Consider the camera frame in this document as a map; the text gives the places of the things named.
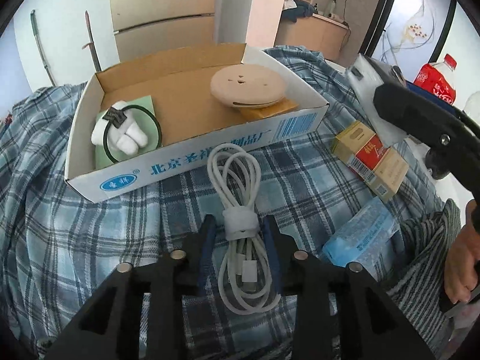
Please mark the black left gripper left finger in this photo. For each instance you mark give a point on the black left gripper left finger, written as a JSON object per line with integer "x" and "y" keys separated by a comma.
{"x": 136, "y": 313}

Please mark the blue tissue pack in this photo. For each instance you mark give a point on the blue tissue pack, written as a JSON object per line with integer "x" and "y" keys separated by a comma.
{"x": 371, "y": 237}

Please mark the green card with black ring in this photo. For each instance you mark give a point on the green card with black ring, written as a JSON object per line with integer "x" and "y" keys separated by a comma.
{"x": 144, "y": 114}

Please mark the yellow sponge block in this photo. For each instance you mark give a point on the yellow sponge block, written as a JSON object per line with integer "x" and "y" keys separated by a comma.
{"x": 278, "y": 108}

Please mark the striped grey cloth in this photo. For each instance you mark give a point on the striped grey cloth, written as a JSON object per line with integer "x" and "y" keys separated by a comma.
{"x": 416, "y": 292}

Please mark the gold red cigarette carton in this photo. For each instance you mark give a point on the gold red cigarette carton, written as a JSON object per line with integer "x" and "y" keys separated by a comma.
{"x": 382, "y": 169}

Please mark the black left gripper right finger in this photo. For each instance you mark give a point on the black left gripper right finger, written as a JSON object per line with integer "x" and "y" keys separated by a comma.
{"x": 341, "y": 312}

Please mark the beige vanity cabinet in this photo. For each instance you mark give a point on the beige vanity cabinet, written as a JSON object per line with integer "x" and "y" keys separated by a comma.
{"x": 315, "y": 32}

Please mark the dark blue clothes pile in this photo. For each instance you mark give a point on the dark blue clothes pile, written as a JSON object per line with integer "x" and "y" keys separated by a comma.
{"x": 302, "y": 10}

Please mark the blue plaid cloth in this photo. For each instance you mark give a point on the blue plaid cloth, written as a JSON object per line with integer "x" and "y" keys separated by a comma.
{"x": 57, "y": 248}

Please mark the white cardboard tray box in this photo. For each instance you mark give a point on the white cardboard tray box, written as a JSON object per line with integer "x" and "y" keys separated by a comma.
{"x": 191, "y": 121}

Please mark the person's right hand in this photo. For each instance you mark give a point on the person's right hand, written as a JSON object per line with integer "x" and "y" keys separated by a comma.
{"x": 460, "y": 277}

